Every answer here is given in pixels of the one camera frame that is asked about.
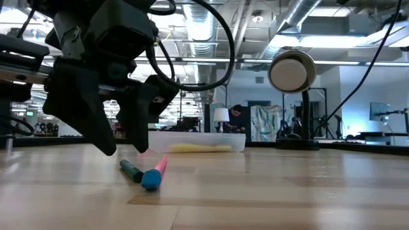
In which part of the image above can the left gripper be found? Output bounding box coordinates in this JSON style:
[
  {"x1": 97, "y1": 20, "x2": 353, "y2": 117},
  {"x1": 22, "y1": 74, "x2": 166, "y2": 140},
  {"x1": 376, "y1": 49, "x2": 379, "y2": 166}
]
[{"x1": 0, "y1": 34, "x2": 180, "y2": 157}]

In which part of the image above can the yellow highlighter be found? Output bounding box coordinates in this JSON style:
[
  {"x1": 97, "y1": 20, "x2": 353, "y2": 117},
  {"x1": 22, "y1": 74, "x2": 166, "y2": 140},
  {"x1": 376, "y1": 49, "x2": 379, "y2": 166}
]
[{"x1": 168, "y1": 142, "x2": 233, "y2": 153}]

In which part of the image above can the pink-lidded clear pencil box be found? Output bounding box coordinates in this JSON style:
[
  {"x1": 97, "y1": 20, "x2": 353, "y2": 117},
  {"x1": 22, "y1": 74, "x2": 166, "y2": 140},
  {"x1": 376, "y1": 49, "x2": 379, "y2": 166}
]
[{"x1": 140, "y1": 130, "x2": 247, "y2": 153}]

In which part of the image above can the green crayon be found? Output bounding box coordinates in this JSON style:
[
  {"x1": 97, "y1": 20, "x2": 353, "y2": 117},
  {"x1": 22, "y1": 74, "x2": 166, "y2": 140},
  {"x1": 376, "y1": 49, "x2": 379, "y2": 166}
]
[{"x1": 119, "y1": 158, "x2": 144, "y2": 184}]

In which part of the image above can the pink pencil blue cap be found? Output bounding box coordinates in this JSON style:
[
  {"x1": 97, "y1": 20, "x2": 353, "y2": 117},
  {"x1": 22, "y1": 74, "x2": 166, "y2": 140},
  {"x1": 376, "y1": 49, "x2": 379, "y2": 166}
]
[{"x1": 141, "y1": 154, "x2": 169, "y2": 192}]

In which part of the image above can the white-shade table lamp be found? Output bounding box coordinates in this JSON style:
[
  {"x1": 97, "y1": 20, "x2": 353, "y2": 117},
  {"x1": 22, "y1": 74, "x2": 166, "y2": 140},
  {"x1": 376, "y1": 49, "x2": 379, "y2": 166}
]
[{"x1": 213, "y1": 107, "x2": 231, "y2": 133}]

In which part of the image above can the person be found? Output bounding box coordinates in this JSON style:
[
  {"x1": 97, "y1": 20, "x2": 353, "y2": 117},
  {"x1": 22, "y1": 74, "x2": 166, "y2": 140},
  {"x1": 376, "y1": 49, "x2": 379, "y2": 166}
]
[{"x1": 228, "y1": 103, "x2": 247, "y2": 134}]

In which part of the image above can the teal marbled panel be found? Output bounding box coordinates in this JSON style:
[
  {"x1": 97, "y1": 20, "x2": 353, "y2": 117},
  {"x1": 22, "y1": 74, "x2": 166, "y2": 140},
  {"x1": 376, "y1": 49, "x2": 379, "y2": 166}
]
[{"x1": 251, "y1": 104, "x2": 297, "y2": 142}]

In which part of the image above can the black desk lamp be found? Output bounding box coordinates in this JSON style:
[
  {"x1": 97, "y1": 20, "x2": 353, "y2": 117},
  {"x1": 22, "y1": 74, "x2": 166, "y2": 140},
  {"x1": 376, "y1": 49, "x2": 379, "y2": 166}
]
[{"x1": 267, "y1": 49, "x2": 321, "y2": 151}]

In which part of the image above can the long ceiling light strip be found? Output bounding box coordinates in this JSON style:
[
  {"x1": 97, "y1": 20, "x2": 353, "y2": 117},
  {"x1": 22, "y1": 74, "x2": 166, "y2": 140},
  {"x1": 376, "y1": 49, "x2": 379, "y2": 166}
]
[{"x1": 134, "y1": 56, "x2": 409, "y2": 67}]

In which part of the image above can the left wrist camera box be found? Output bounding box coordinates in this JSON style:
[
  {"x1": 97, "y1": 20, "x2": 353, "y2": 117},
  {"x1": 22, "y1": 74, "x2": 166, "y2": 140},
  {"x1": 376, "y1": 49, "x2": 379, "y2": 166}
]
[{"x1": 83, "y1": 0, "x2": 160, "y2": 61}]

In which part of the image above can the silver ribbed air duct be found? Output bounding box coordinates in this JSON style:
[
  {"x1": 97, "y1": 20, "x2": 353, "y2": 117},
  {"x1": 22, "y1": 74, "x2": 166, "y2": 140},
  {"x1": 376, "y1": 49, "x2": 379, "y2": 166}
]
[{"x1": 181, "y1": 0, "x2": 220, "y2": 106}]

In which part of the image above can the grey rectangular air duct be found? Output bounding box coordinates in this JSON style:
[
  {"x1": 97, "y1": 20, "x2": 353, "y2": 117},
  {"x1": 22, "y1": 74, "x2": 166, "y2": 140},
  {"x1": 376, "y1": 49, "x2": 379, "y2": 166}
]
[{"x1": 300, "y1": 14, "x2": 371, "y2": 36}]

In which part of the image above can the thin black cable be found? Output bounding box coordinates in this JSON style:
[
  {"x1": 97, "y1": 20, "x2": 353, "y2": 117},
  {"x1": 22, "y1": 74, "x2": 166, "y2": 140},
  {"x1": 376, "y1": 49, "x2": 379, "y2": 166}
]
[{"x1": 314, "y1": 0, "x2": 403, "y2": 137}]

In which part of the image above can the wall-mounted monitor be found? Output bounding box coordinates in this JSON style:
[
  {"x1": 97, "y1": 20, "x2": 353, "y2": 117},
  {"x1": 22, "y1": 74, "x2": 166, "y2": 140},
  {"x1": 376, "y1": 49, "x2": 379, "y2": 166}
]
[{"x1": 369, "y1": 101, "x2": 392, "y2": 123}]

